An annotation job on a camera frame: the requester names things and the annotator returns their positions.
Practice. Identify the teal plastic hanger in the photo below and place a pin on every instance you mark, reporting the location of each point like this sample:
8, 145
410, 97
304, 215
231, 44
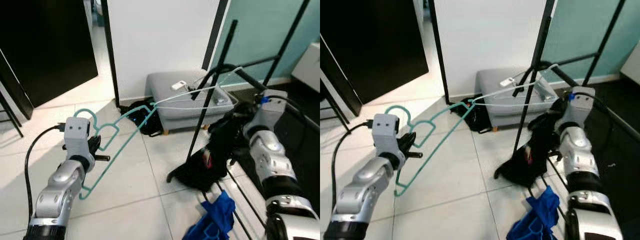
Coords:
435, 149
121, 151

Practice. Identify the black printed t-shirt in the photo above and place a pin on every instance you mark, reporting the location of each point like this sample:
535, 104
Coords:
520, 167
200, 172

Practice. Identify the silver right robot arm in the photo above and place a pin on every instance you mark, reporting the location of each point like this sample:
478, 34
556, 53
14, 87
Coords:
575, 155
270, 155

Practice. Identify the black bag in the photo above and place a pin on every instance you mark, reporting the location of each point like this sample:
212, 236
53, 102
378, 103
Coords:
142, 125
480, 120

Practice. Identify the grey ottoman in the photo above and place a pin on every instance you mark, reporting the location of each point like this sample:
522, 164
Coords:
180, 117
505, 115

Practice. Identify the small white remote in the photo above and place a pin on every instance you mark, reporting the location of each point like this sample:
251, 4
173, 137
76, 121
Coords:
507, 82
179, 85

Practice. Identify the black door panel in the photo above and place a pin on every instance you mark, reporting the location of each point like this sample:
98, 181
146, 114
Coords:
370, 45
45, 45

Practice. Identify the black metal clothes rack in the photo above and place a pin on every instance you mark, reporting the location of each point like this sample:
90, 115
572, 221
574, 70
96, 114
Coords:
219, 70
522, 125

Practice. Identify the blue crumpled cloth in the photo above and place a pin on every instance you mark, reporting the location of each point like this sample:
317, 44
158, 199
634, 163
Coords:
537, 217
215, 220

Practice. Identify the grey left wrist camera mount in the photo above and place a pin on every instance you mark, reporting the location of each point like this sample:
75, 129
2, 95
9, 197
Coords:
77, 135
386, 135

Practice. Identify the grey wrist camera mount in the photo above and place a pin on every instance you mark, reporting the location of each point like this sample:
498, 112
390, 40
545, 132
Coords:
386, 135
272, 112
77, 135
580, 107

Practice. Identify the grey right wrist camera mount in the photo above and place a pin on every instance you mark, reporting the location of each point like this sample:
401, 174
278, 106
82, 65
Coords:
272, 112
580, 107

